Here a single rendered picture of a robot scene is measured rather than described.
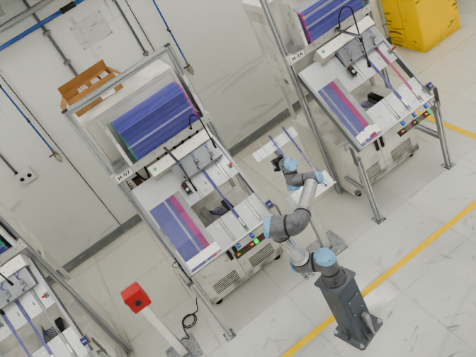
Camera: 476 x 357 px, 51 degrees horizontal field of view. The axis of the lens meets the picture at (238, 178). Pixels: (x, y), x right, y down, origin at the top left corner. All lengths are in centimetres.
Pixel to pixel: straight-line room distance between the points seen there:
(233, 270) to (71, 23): 242
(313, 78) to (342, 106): 29
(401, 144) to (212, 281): 189
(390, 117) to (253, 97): 195
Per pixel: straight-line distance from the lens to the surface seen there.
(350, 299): 318
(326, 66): 379
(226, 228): 338
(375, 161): 422
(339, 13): 370
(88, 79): 362
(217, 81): 508
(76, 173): 494
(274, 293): 393
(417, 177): 435
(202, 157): 343
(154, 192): 347
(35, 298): 353
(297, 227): 261
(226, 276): 392
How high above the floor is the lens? 294
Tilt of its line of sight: 35 degrees down
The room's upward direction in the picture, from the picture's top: 29 degrees counter-clockwise
